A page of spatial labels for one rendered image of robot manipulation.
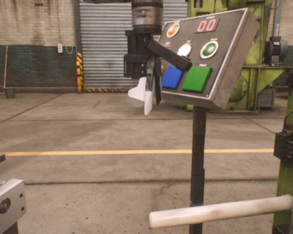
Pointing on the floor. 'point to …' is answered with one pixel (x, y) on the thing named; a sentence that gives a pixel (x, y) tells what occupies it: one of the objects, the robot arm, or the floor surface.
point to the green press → (259, 81)
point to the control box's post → (197, 160)
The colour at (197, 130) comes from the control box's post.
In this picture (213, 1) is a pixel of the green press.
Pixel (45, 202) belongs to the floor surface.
